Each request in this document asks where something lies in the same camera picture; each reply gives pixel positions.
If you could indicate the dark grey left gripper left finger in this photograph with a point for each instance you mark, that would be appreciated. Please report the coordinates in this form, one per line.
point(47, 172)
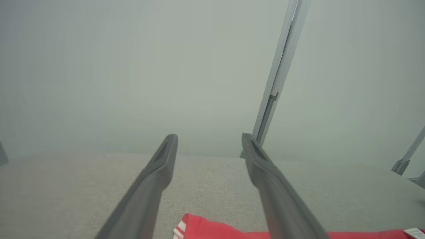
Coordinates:
point(142, 199)

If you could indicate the red basketball jersey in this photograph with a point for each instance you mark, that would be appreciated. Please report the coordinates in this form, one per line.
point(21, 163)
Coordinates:
point(215, 230)

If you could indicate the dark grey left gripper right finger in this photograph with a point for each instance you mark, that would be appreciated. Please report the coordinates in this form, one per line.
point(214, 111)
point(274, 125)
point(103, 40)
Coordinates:
point(279, 202)

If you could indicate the grey partition post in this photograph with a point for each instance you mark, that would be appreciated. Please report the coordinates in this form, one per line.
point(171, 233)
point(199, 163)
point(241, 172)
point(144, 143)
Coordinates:
point(401, 165)
point(282, 59)

